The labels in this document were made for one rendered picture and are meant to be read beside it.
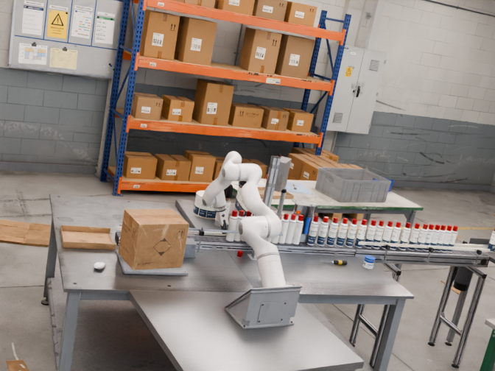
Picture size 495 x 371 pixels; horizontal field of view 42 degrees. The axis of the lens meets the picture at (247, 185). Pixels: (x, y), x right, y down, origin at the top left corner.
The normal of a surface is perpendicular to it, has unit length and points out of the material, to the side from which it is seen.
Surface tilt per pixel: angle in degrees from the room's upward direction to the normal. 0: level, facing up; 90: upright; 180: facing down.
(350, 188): 90
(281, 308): 90
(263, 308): 90
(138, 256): 90
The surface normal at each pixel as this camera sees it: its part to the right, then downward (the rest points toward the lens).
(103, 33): 0.45, 0.32
